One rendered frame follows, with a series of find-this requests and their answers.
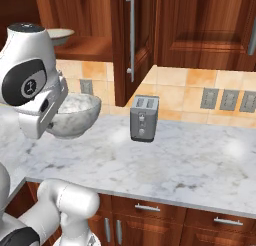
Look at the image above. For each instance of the grey wall outlet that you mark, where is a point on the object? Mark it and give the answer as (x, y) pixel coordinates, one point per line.
(248, 102)
(209, 98)
(229, 100)
(86, 86)

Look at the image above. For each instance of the cream bowl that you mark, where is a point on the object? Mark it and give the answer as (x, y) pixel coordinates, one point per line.
(61, 35)

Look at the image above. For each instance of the wooden base cabinet door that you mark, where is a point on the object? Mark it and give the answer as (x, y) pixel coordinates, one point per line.
(216, 238)
(150, 233)
(98, 228)

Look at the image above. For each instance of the open wooden cabinet door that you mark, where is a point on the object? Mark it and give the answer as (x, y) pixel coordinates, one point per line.
(145, 40)

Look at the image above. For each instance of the white marbled bowl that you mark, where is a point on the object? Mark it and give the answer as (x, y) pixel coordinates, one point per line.
(78, 115)

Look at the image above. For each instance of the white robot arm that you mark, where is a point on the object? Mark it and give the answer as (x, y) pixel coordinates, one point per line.
(30, 53)

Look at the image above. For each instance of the closed wooden cabinet door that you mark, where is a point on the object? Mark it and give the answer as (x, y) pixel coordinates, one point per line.
(206, 26)

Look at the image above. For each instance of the wooden drawer front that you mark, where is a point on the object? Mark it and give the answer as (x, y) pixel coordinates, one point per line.
(173, 211)
(200, 220)

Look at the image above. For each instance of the grey toaster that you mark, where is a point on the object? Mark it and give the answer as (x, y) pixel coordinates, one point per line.
(144, 121)

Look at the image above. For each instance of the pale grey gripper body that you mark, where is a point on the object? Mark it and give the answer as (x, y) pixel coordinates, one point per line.
(33, 125)

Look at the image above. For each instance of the open wooden cabinet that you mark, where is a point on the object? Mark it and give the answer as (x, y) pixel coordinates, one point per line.
(83, 20)

